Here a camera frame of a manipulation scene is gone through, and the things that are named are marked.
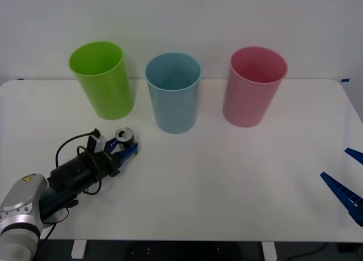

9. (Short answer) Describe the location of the black floor box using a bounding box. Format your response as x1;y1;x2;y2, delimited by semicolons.
337;242;363;254

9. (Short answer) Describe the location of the dark drink can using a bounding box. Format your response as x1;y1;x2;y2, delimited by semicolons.
115;127;137;150

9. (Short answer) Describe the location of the green plastic bin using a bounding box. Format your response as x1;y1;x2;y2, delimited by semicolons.
68;40;136;120

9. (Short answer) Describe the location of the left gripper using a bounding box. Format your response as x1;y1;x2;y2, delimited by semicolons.
85;137;140;183

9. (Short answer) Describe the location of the pale blue plastic bin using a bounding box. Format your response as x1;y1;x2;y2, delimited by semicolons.
145;52;202;134

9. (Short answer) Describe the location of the pink plastic bin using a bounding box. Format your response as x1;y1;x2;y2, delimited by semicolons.
222;46;289;128

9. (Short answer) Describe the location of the white table leg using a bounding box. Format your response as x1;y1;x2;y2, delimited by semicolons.
70;239;87;259
261;241;277;260

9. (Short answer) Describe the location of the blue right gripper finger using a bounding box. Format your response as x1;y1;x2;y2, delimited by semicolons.
344;148;363;165
320;171;363;227

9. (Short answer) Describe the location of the black floor cable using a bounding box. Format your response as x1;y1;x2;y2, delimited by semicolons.
283;242;327;261

